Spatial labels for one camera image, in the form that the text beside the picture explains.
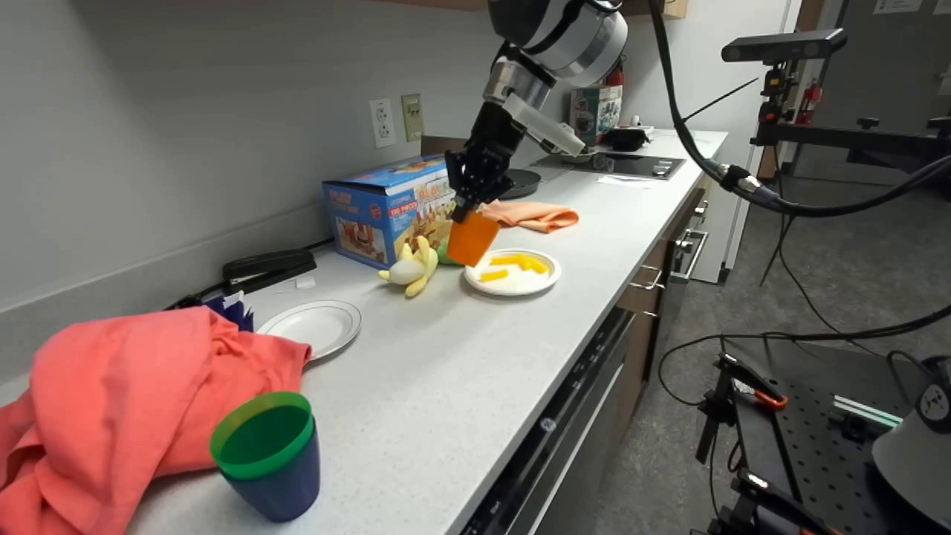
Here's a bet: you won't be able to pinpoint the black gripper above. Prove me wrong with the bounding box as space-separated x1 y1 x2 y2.
444 102 523 222

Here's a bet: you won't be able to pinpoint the orange plastic cup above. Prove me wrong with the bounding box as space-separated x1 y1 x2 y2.
444 208 502 270

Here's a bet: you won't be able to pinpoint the yellow chips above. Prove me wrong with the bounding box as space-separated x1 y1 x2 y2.
477 249 551 285

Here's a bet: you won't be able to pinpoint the white paper plate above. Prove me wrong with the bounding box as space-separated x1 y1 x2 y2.
257 298 365 367
460 248 566 300

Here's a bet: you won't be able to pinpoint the green plastic cup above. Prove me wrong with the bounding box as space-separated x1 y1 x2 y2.
208 389 322 486

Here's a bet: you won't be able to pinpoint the dark blue plastic cup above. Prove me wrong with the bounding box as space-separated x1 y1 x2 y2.
218 420 324 527

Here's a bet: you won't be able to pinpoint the black round pan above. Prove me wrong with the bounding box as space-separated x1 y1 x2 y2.
499 165 543 202

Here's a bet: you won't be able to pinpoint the orange dish cloth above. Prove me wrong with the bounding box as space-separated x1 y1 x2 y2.
480 199 584 239

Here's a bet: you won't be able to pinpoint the banana peel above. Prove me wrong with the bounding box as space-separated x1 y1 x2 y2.
379 233 444 300

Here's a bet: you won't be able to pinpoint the blue snack box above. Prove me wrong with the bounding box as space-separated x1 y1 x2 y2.
322 154 463 274

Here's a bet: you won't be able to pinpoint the bottle with red cap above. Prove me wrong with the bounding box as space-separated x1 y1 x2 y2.
593 59 631 135

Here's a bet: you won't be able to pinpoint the black bowl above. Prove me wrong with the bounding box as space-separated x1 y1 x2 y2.
601 123 655 154

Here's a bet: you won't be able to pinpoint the dark countertop sink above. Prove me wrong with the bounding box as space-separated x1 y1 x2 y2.
532 145 689 185

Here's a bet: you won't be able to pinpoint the black stapler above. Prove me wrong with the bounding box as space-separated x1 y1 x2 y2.
220 248 322 298

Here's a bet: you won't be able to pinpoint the wooden base cabinet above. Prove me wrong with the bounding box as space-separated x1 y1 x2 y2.
613 182 722 441

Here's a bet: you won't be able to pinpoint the dark blue small holder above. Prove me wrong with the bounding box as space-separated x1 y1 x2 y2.
205 291 260 337

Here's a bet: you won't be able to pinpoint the black clamp with orange tip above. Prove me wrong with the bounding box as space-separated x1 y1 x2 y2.
692 352 796 469

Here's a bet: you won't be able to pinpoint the coral red cloth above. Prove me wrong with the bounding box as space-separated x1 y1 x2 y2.
0 304 315 535

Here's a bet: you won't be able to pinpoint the black breadboard table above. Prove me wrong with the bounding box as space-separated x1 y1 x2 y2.
731 380 951 535

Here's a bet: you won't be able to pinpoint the green and white pens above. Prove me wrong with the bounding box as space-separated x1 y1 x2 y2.
830 392 906 432

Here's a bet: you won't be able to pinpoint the black round device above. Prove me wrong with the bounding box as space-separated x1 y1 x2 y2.
913 353 951 435

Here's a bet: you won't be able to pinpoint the grey round base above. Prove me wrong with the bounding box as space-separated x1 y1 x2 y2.
872 411 951 533

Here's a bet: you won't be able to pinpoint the beige light switch plate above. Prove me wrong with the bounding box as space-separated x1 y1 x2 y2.
398 92 428 145

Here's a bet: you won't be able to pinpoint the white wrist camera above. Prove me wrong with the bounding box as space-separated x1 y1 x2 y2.
508 92 590 160

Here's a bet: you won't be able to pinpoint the white wall outlet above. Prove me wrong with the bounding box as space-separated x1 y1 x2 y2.
370 96 398 153

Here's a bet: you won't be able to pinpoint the silver drawer handle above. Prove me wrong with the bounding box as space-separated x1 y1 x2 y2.
622 264 670 294
677 222 711 260

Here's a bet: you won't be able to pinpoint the wooden wall cabinet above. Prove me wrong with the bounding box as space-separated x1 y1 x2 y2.
624 0 692 25

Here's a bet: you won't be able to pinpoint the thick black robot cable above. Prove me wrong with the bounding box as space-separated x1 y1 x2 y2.
645 0 951 219

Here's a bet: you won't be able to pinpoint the black camera bar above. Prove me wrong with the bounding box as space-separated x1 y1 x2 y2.
719 25 853 65

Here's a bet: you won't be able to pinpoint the thin black floor cable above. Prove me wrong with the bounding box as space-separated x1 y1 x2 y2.
655 300 951 411

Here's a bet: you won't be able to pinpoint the black camera stand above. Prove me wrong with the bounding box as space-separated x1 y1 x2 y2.
750 58 951 196

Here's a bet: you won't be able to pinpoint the black clamp mount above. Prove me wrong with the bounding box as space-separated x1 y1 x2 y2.
708 469 836 535

